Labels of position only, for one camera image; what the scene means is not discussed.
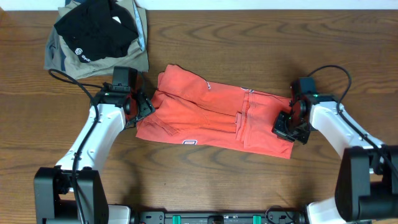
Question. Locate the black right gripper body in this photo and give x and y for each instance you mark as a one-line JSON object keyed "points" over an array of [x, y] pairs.
{"points": [[285, 128]]}

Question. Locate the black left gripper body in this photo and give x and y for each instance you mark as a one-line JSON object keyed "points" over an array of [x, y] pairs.
{"points": [[143, 106]]}

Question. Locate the red soccer t-shirt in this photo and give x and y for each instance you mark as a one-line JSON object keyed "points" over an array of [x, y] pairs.
{"points": [[191, 110]]}

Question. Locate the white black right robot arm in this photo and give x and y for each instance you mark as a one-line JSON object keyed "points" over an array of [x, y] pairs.
{"points": [[366, 188]]}

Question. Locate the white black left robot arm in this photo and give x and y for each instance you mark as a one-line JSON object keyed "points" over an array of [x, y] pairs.
{"points": [[72, 190]]}

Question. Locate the khaki folded garment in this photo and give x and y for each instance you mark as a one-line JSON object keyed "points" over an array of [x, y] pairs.
{"points": [[135, 58]]}

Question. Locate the light blue folded garment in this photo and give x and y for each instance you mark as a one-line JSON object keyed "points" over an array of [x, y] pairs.
{"points": [[140, 30]]}

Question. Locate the black folded garment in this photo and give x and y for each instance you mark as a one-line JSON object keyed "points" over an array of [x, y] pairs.
{"points": [[97, 29]]}

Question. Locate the grey folded garment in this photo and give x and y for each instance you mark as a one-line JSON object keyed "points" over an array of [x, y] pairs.
{"points": [[54, 57]]}

